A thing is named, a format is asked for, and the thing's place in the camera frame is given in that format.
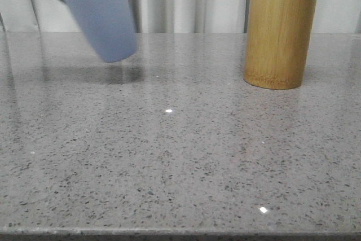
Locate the blue plastic cup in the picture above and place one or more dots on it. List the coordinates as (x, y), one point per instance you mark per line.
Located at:
(108, 25)

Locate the grey curtain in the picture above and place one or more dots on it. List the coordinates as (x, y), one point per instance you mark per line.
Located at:
(173, 16)

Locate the bamboo cylinder holder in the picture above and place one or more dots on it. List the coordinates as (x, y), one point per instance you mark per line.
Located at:
(278, 39)

